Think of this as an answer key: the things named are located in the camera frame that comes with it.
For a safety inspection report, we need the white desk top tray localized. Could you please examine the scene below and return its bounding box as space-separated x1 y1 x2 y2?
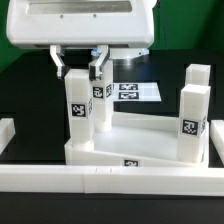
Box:
65 112 209 168

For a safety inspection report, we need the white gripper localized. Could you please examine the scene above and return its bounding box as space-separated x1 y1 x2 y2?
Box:
6 0 155 81

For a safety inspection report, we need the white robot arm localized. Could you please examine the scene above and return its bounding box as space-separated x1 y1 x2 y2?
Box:
6 0 157 80

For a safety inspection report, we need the white marker base plate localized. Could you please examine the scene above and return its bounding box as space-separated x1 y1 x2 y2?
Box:
113 82 161 102

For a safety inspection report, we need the white front fence bar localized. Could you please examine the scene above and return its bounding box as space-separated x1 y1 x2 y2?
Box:
0 165 224 196

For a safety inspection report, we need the white right fence block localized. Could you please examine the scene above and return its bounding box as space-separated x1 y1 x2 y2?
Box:
210 120 224 165

